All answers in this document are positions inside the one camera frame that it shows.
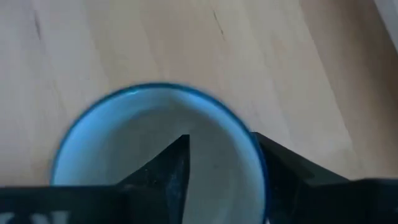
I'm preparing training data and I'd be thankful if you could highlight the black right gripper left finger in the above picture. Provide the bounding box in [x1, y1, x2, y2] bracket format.
[0, 134, 190, 224]

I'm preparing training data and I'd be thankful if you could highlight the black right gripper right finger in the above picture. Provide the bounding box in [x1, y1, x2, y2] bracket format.
[251, 132, 398, 224]

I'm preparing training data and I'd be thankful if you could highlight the teal blue mug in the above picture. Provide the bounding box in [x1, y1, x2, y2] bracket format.
[49, 82, 270, 224]

